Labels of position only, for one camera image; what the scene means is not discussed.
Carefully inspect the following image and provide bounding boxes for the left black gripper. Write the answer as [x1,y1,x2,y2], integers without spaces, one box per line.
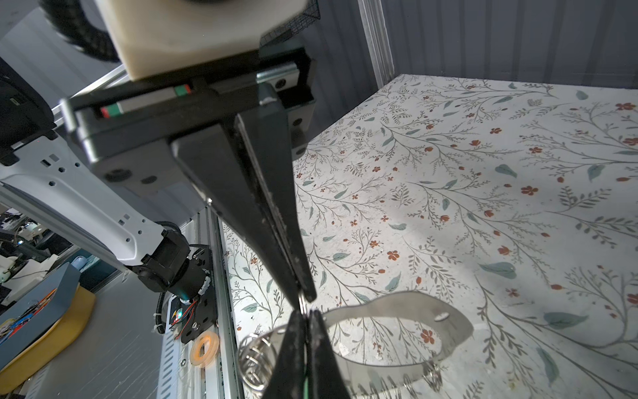
[61,41,317,309]

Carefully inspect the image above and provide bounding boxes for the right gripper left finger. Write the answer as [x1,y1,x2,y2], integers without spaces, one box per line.
[263,310,307,399]

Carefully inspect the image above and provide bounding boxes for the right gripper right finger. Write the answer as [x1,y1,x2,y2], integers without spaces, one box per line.
[307,310,350,399]

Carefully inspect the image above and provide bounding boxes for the green tagged key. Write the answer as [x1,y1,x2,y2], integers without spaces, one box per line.
[302,376,309,399]

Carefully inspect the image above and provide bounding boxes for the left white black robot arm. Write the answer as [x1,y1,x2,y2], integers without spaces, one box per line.
[1,42,317,307]

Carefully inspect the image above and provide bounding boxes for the tape roll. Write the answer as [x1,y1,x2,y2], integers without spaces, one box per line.
[189,331,220,367]

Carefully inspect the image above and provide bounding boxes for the blue yellow tray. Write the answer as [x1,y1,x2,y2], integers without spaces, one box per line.
[1,264,96,395]

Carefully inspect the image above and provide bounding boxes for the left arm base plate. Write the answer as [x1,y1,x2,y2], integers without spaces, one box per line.
[167,244,218,344]

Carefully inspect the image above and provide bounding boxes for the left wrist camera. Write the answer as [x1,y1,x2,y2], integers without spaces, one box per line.
[96,0,307,81]

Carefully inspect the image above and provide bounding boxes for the black wire basket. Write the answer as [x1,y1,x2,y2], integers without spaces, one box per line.
[260,0,321,48]

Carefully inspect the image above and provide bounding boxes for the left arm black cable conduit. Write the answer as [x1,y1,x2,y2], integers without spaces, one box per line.
[38,0,121,64]

